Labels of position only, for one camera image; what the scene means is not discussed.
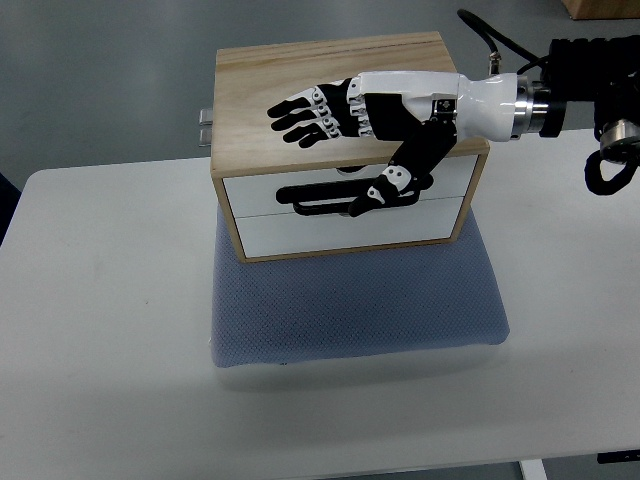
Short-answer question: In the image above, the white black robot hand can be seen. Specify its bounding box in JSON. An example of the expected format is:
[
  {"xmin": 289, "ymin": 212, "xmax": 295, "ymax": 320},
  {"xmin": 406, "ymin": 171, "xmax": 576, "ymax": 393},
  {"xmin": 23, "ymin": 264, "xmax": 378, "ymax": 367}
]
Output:
[{"xmin": 267, "ymin": 71, "xmax": 518, "ymax": 217}]

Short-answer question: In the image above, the black drawer handle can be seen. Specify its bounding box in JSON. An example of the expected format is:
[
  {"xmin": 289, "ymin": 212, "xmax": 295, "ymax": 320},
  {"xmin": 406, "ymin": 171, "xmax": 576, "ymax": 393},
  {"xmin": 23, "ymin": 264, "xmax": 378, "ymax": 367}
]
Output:
[{"xmin": 275, "ymin": 173, "xmax": 435, "ymax": 217}]

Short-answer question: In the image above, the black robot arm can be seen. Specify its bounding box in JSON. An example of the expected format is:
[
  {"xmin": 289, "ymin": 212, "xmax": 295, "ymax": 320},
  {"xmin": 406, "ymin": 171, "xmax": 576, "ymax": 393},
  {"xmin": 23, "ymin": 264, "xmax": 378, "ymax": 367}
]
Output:
[{"xmin": 457, "ymin": 9, "xmax": 639, "ymax": 196}]

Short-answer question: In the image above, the wooden drawer cabinet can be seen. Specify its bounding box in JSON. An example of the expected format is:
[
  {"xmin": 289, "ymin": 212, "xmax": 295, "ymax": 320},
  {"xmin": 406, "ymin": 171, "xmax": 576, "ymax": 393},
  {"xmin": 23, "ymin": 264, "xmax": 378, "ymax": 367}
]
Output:
[{"xmin": 211, "ymin": 32, "xmax": 489, "ymax": 262}]

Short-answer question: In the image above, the brown cardboard box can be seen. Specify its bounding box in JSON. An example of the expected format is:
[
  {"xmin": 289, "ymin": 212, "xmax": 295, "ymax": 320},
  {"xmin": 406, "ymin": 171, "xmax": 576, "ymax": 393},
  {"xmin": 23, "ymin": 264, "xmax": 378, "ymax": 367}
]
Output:
[{"xmin": 561, "ymin": 0, "xmax": 640, "ymax": 20}]

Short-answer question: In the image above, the blue grey cushion mat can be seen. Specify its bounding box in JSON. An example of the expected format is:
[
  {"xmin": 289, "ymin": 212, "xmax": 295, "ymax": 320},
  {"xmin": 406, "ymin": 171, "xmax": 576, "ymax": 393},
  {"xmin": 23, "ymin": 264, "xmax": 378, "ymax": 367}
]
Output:
[{"xmin": 211, "ymin": 216, "xmax": 510, "ymax": 368}]

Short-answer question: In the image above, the silver metal clamp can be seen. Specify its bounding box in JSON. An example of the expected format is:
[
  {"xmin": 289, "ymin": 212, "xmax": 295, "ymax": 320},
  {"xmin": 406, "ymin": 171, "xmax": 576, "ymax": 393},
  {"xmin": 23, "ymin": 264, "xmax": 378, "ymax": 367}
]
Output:
[{"xmin": 199, "ymin": 107, "xmax": 214, "ymax": 147}]

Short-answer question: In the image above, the white table leg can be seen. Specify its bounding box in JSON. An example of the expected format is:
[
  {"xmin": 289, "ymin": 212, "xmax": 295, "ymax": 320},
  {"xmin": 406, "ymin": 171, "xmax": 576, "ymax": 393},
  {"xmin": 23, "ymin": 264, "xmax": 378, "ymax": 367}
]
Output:
[{"xmin": 519, "ymin": 459, "xmax": 548, "ymax": 480}]

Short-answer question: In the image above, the black table control panel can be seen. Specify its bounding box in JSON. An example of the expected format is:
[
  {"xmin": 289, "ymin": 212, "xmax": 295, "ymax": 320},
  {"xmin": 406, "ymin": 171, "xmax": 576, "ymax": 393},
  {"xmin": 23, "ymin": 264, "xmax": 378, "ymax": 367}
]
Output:
[{"xmin": 597, "ymin": 449, "xmax": 640, "ymax": 464}]

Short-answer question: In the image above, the dark blue chair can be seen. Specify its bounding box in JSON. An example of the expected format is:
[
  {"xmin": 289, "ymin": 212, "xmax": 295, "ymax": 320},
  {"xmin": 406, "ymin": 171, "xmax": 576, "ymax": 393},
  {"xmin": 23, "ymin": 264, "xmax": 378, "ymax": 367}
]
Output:
[{"xmin": 0, "ymin": 174, "xmax": 21, "ymax": 243}]

